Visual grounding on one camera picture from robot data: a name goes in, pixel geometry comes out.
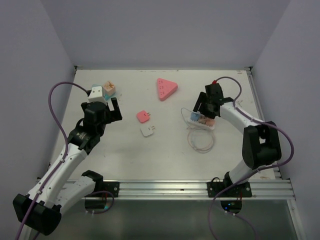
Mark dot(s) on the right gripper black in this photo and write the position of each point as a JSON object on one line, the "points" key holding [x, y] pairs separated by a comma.
{"points": [[201, 99]]}

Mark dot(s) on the pink square plug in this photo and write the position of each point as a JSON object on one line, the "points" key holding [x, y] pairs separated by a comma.
{"points": [[143, 116]]}

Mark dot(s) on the orange cube plug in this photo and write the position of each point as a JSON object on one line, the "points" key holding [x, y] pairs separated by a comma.
{"points": [[109, 88]]}

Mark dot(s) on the white square plug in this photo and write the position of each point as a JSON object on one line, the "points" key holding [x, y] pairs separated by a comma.
{"points": [[147, 130]]}

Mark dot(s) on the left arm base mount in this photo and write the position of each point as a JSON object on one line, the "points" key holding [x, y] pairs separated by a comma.
{"points": [[106, 189]]}

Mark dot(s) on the pink triangular socket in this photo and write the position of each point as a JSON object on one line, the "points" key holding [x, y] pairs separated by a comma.
{"points": [[165, 88]]}

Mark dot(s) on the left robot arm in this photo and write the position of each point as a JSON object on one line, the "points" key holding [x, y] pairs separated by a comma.
{"points": [[43, 206]]}

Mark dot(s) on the white power strip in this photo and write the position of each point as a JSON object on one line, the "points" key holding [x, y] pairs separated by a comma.
{"points": [[197, 124]]}

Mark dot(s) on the blue cube plug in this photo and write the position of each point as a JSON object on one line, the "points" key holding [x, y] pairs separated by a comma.
{"points": [[194, 116]]}

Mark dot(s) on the pink cube plug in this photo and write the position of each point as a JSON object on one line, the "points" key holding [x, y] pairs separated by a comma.
{"points": [[209, 122], [203, 120]]}

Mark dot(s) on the aluminium table rail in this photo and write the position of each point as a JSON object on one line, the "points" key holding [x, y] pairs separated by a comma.
{"points": [[167, 189]]}

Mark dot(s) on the teal triangular socket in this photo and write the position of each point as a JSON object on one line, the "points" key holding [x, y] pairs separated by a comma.
{"points": [[110, 96]]}

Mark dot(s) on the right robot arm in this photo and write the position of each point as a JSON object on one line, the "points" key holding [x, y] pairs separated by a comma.
{"points": [[260, 141]]}

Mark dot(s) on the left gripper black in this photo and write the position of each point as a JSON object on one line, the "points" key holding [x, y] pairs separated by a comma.
{"points": [[115, 114]]}

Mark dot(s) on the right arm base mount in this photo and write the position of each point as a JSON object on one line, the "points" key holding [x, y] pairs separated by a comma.
{"points": [[216, 185]]}

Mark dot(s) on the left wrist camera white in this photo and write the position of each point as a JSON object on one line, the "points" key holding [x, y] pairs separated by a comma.
{"points": [[97, 95]]}

